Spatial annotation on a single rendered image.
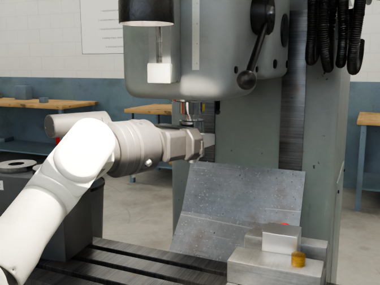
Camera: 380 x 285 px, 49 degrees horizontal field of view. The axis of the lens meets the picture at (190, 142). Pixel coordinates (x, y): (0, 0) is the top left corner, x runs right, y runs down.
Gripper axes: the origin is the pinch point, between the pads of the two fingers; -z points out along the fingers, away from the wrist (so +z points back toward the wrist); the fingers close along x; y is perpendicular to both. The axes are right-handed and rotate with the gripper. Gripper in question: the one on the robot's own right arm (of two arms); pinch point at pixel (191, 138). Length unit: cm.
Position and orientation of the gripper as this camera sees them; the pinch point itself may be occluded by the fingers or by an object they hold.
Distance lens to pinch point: 77.3
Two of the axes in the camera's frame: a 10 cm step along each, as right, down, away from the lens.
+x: -6.9, -1.3, 7.1
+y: -0.1, 9.9, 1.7
